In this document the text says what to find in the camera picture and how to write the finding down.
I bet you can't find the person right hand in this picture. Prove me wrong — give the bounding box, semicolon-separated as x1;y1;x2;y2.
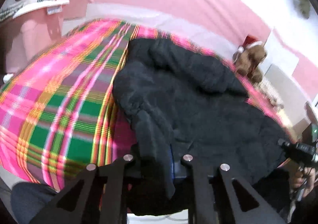
289;168;316;198

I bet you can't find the pink plaid bed blanket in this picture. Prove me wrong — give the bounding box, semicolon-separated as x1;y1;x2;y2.
1;19;291;190

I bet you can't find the black puffer jacket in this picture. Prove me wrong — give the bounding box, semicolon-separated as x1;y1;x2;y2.
113;38;290;215

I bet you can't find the brown teddy bear santa hat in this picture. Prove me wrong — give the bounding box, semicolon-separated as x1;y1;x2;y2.
232;35;267;84

